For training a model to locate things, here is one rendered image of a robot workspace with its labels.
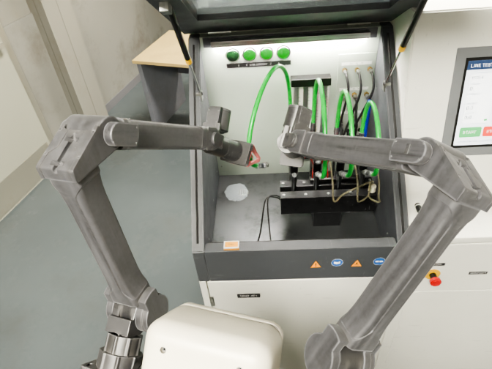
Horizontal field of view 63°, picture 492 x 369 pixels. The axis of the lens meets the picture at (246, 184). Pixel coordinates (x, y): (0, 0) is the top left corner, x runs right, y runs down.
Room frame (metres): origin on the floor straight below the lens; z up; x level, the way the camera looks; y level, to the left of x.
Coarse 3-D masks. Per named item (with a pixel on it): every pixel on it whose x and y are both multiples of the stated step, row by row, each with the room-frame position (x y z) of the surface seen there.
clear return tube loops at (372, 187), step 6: (330, 162) 1.06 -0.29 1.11; (330, 168) 1.04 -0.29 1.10; (354, 168) 1.03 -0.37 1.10; (378, 174) 0.99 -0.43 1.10; (378, 180) 0.98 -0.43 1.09; (360, 186) 1.03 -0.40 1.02; (372, 186) 1.04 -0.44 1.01; (348, 192) 1.02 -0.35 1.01; (372, 192) 1.03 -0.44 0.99; (378, 192) 0.96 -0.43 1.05; (378, 198) 0.96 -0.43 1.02
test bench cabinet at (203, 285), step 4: (200, 284) 0.86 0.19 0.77; (204, 284) 0.86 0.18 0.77; (204, 288) 0.86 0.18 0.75; (208, 288) 0.87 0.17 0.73; (204, 292) 0.86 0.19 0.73; (208, 292) 0.86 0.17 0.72; (204, 296) 0.86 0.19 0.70; (208, 296) 0.86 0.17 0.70; (204, 300) 0.86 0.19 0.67; (208, 300) 0.86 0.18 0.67; (204, 304) 0.86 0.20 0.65; (208, 304) 0.86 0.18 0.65; (380, 340) 0.81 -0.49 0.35; (376, 352) 0.81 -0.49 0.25; (376, 356) 0.81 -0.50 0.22
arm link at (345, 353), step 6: (348, 348) 0.33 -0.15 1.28; (342, 354) 0.32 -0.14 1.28; (348, 354) 0.33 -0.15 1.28; (354, 354) 0.33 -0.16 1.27; (360, 354) 0.33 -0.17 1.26; (342, 360) 0.31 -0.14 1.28; (348, 360) 0.32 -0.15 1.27; (354, 360) 0.32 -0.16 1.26; (360, 360) 0.32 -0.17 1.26; (342, 366) 0.31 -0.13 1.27; (348, 366) 0.31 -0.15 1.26; (354, 366) 0.31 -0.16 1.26; (360, 366) 0.31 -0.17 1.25
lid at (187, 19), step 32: (160, 0) 1.04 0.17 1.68; (192, 0) 1.12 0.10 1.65; (224, 0) 1.13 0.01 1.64; (256, 0) 1.15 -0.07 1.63; (288, 0) 1.16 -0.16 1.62; (320, 0) 1.17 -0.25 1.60; (352, 0) 1.18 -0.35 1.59; (384, 0) 1.20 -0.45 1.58; (416, 0) 1.14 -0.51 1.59; (192, 32) 1.41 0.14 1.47; (224, 32) 1.41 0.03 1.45
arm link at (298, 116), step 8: (288, 112) 0.91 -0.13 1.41; (296, 112) 0.89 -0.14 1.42; (304, 112) 0.88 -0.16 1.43; (312, 112) 0.89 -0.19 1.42; (288, 120) 0.89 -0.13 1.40; (296, 120) 0.87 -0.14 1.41; (304, 120) 0.87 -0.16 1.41; (296, 128) 0.85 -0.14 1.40; (304, 128) 0.86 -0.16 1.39; (288, 136) 0.81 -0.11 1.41; (296, 136) 0.80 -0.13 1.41; (288, 144) 0.79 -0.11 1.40; (296, 144) 0.79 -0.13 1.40
